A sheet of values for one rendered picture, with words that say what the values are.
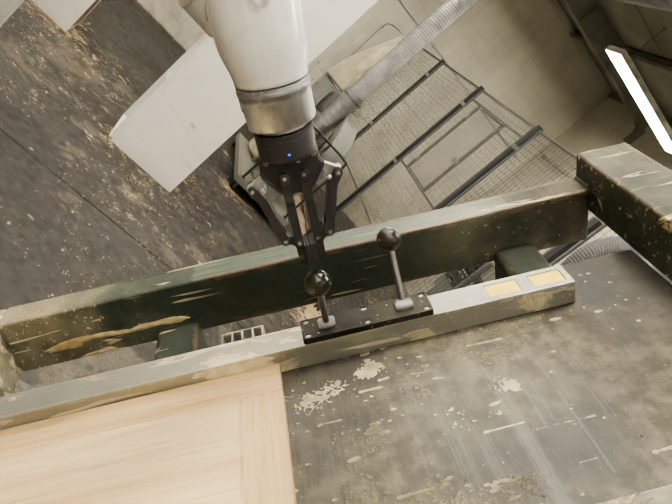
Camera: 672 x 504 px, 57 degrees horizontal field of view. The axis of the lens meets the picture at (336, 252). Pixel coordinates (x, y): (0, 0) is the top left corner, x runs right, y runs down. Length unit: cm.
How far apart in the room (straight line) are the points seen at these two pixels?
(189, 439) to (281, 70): 49
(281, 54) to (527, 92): 925
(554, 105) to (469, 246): 901
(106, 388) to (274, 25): 58
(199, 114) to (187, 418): 378
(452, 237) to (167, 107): 360
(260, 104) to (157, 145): 395
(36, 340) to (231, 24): 75
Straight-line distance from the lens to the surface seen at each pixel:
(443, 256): 118
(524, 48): 973
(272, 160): 77
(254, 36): 71
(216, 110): 456
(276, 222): 82
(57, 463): 95
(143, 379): 97
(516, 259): 118
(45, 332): 124
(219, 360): 95
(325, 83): 663
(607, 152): 126
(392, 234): 92
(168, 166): 472
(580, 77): 1022
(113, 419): 96
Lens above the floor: 168
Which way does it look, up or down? 13 degrees down
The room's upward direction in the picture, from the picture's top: 51 degrees clockwise
